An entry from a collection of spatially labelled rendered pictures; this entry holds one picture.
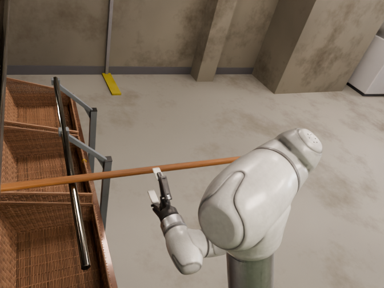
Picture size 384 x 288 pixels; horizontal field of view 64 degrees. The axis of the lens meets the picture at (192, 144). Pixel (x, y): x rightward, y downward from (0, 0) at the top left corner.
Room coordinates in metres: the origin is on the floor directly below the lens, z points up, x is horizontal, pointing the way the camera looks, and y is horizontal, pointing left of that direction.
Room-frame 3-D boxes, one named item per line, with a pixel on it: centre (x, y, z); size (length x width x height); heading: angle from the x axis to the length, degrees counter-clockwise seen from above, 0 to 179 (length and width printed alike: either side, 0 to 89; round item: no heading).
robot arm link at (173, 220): (0.74, -0.02, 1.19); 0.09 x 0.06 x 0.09; 124
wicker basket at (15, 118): (1.74, 1.13, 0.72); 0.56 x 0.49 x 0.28; 33
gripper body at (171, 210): (0.80, 0.02, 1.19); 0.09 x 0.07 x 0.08; 34
